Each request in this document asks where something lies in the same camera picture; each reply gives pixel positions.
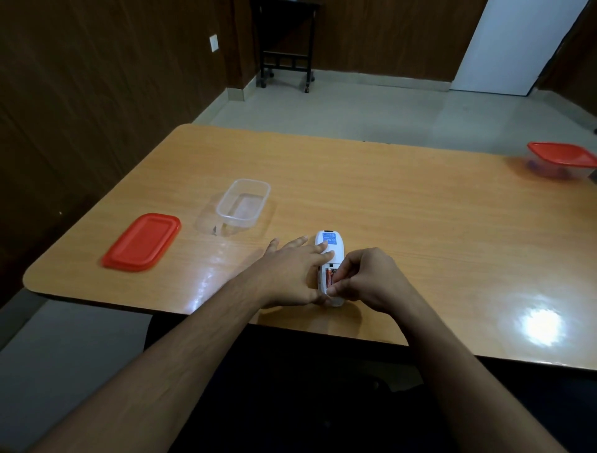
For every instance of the person's right hand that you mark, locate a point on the person's right hand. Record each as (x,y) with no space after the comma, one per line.
(373,280)

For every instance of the person's left hand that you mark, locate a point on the person's left hand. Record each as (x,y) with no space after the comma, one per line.
(289,277)

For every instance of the white remote control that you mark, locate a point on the white remote control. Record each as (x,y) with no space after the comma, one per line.
(330,240)

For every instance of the red-lidded plastic container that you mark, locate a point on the red-lidded plastic container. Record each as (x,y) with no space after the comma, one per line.
(242,205)
(555,173)

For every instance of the person's right forearm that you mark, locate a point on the person's right forearm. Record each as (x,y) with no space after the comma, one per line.
(466,387)

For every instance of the person's left forearm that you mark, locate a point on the person's left forearm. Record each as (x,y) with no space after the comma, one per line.
(154,382)

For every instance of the person's black trousers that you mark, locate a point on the person's black trousers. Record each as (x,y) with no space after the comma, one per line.
(303,392)

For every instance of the black wheeled side table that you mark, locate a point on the black wheeled side table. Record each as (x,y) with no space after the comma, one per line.
(284,56)

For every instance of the white door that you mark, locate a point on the white door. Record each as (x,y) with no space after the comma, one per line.
(513,46)

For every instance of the blank white wall plate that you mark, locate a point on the blank white wall plate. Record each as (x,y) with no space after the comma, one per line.
(214,43)

